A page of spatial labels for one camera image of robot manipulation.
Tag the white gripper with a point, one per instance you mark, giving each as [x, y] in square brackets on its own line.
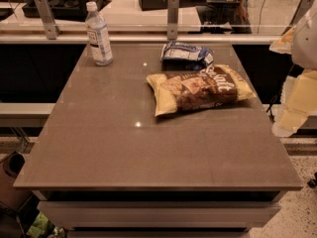
[306, 45]

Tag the brown yellow chip bag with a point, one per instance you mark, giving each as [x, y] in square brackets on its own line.
[209, 87]

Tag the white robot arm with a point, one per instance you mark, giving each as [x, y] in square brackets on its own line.
[304, 46]

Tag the blue white chip bag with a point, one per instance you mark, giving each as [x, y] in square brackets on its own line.
[191, 57]

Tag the clear plastic water bottle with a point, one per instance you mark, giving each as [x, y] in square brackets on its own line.
[98, 36]

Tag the black tray with objects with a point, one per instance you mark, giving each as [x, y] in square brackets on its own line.
[73, 10]

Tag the green package under table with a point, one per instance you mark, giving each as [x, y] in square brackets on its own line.
[43, 228]

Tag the brown bin at left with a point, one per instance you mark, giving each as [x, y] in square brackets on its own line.
[11, 199]

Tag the right metal railing bracket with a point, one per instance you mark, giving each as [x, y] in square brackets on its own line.
[301, 10]

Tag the metal railing bracket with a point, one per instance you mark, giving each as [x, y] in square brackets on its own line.
[301, 10]
[46, 15]
[172, 19]

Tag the middle metal railing bracket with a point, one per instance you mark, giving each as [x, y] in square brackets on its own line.
[172, 19]

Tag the left metal railing bracket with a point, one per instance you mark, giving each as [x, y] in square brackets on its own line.
[46, 15]

